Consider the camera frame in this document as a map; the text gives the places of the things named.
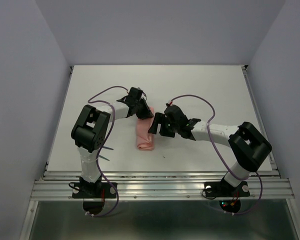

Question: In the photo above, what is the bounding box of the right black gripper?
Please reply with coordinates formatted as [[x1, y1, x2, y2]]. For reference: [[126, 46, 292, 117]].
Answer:
[[147, 112, 179, 138]]

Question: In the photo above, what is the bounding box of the pink satin napkin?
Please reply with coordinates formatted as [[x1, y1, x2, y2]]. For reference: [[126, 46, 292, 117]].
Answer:
[[135, 116, 155, 151]]

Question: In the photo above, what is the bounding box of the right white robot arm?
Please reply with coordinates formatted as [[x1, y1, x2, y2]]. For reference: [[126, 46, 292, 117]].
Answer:
[[148, 105, 272, 195]]

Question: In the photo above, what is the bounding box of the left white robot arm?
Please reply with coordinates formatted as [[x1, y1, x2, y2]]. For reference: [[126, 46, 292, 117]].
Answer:
[[71, 86, 154, 197]]

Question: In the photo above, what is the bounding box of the teal plastic utensil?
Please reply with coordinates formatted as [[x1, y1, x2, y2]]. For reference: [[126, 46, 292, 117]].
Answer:
[[102, 146, 114, 151]]

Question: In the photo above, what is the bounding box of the teal plastic spoon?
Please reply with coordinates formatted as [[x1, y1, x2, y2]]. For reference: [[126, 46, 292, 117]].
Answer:
[[98, 155, 110, 161]]

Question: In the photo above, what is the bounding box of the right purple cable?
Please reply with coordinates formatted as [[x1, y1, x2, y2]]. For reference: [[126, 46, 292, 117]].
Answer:
[[167, 94, 263, 216]]

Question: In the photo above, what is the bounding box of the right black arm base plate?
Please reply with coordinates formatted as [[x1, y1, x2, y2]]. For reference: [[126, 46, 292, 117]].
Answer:
[[202, 181, 250, 199]]

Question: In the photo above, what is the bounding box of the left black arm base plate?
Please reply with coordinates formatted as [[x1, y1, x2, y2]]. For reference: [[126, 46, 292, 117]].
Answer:
[[68, 182, 117, 199]]

